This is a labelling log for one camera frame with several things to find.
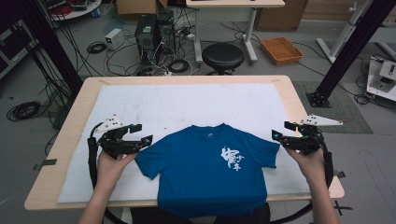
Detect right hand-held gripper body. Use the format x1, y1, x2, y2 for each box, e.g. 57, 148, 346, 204
297, 114, 344, 156

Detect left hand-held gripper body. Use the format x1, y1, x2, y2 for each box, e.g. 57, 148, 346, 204
92, 114, 138, 160

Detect blue t-shirt with white print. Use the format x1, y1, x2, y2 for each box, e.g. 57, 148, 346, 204
134, 122, 280, 218

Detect person's right hand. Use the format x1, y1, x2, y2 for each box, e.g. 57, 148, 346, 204
284, 147, 327, 185

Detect person's left hand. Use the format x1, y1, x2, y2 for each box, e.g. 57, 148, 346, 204
96, 150, 138, 191

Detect grey floor mat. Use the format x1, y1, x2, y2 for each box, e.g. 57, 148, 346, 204
292, 80, 374, 135

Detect white table mat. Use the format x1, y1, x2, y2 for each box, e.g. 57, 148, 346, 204
57, 82, 311, 204

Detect person's dark pants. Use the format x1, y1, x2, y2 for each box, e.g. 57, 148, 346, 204
130, 203, 272, 224

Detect orange plastic tray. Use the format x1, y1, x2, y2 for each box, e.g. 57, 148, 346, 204
260, 36, 304, 66

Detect small white power supply box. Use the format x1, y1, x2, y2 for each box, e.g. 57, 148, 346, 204
104, 27, 125, 51

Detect black computer tower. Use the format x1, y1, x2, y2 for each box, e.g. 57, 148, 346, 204
134, 13, 158, 74
156, 10, 177, 63

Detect white device on board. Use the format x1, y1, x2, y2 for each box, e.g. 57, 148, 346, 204
366, 55, 396, 103

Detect black round stool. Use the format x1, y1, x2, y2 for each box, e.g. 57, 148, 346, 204
201, 42, 246, 77

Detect white metal stand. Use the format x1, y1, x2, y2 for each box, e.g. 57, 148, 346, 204
316, 0, 375, 64

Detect large cardboard box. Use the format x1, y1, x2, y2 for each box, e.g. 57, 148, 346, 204
255, 0, 309, 33

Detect round white table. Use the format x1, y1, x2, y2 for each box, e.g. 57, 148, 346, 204
46, 0, 103, 22

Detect white desk with legs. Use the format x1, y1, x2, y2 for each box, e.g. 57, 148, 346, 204
185, 0, 286, 65

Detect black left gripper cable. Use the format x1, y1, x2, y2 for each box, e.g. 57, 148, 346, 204
87, 121, 132, 224

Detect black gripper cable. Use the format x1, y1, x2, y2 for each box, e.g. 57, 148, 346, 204
87, 121, 132, 224
270, 133, 335, 224

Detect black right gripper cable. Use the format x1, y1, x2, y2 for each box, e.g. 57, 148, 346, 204
270, 133, 335, 224

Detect coiled black cable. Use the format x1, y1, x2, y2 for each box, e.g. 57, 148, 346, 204
167, 59, 191, 75
86, 41, 107, 55
6, 100, 42, 122

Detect black metal frame post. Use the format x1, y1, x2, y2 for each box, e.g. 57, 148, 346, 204
305, 0, 396, 108
12, 0, 84, 94

